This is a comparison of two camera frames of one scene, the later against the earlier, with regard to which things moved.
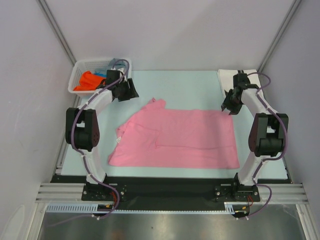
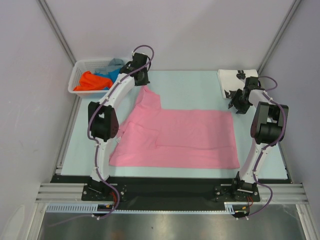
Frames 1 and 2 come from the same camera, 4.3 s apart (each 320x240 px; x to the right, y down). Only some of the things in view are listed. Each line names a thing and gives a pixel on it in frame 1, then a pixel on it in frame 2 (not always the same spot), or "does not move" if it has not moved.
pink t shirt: x=155 y=137 does not move
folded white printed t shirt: x=226 y=78 does not move
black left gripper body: x=123 y=88 -> x=145 y=80
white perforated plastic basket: x=80 y=67 does not move
